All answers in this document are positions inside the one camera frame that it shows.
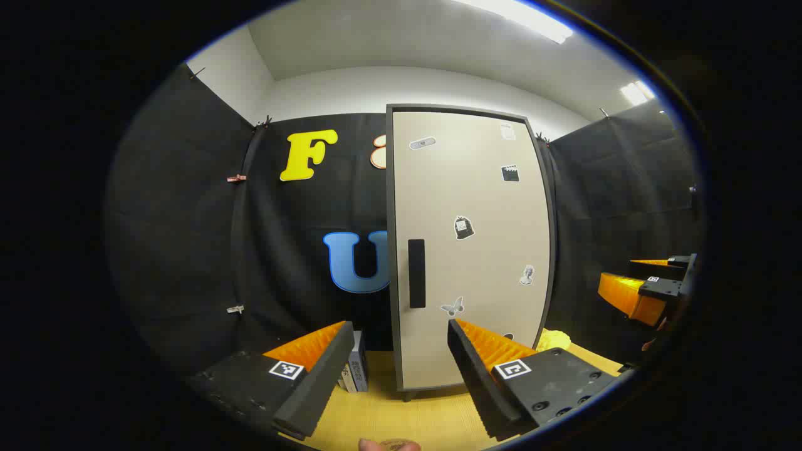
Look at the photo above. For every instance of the ceiling light panel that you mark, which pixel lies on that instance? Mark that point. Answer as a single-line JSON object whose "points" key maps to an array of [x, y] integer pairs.
{"points": [[636, 94], [520, 15]]}

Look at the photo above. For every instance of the yellow lumpy object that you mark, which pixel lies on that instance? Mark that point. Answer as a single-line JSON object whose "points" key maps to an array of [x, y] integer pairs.
{"points": [[554, 340]]}

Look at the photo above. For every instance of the dark grey cabinet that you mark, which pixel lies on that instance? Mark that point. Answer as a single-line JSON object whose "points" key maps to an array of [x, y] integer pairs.
{"points": [[389, 219]]}

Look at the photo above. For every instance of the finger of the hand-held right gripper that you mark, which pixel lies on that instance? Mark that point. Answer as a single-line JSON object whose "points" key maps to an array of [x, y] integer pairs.
{"points": [[658, 270], [658, 289]]}

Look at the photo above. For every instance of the black backdrop cloth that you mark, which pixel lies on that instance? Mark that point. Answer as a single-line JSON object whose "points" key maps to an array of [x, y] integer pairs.
{"points": [[188, 219]]}

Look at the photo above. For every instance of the copper cloth clamp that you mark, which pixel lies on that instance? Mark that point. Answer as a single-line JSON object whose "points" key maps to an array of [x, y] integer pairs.
{"points": [[237, 178]]}

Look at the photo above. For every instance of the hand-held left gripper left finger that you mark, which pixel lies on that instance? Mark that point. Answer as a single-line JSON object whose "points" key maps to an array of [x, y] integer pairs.
{"points": [[319, 394]]}

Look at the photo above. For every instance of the beige cabinet door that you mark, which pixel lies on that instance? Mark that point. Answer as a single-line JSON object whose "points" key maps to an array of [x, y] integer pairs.
{"points": [[463, 282]]}

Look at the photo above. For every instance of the white book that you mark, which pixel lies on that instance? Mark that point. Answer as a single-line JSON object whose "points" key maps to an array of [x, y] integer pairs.
{"points": [[348, 381]]}

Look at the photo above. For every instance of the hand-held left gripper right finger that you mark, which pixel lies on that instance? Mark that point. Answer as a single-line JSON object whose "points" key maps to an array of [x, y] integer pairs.
{"points": [[482, 394]]}

